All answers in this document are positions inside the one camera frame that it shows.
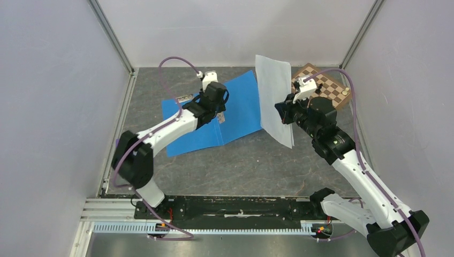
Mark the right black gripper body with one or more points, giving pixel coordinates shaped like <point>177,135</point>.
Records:
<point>299,112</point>

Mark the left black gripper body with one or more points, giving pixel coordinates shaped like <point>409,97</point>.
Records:
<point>220,107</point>

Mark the white paper sheet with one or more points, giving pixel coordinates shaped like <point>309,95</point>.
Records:
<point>274,84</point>

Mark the blue file folder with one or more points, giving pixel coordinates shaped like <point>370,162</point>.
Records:
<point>241,118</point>

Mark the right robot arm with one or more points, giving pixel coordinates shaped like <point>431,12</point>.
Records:
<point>389,225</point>

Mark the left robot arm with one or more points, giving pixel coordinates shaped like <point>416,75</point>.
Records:
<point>133,159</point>

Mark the metal spine folder clip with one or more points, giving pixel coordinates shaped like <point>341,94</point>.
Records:
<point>221,117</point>

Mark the black chess piece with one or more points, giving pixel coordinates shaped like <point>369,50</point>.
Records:
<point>318,90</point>

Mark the wooden chessboard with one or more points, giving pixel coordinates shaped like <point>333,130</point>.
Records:
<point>332,88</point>

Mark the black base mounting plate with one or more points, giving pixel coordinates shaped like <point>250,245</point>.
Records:
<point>232,212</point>

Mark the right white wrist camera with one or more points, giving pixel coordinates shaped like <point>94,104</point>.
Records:
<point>304,88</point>

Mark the slotted cable duct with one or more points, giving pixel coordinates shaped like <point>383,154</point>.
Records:
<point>157,229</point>

